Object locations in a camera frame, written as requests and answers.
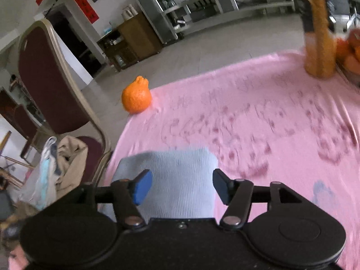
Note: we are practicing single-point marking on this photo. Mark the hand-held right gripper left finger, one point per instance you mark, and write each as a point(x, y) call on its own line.
point(143, 187)

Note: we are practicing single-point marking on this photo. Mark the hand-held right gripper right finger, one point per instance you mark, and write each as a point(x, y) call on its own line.
point(220, 185)

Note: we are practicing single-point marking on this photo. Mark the blue and grey garment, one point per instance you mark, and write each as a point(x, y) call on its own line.
point(180, 180)

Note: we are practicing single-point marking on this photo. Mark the white and light blue clothes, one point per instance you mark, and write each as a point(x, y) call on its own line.
point(42, 174)

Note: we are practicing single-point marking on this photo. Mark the pink printed blanket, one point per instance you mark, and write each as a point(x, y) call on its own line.
point(253, 104)

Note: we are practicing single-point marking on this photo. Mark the bumpy orange tangerine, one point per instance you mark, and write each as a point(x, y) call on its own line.
point(136, 95)

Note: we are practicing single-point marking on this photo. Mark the wooden folding chair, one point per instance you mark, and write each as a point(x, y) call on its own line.
point(8, 160)

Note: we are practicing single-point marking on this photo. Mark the brown wooden cabinet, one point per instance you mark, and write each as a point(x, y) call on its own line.
point(132, 42)

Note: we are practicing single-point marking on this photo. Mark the metal fruit tray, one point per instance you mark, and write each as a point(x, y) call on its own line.
point(353, 76)

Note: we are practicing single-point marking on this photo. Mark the grey standing air conditioner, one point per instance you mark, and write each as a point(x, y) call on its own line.
point(156, 11)

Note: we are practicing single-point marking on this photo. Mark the white paper rolls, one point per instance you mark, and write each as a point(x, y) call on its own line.
point(129, 11)

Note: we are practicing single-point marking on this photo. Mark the silver box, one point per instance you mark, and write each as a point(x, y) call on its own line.
point(225, 4)

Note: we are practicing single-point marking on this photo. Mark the long metal shelf unit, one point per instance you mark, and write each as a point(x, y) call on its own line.
point(233, 2)

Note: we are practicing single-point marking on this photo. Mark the tray of mixed fruit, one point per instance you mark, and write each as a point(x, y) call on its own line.
point(348, 53)

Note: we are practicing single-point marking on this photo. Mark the orange juice bottle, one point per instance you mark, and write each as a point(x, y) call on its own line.
point(317, 25)

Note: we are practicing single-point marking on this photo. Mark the long red wall banner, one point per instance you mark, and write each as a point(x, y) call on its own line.
point(81, 1)

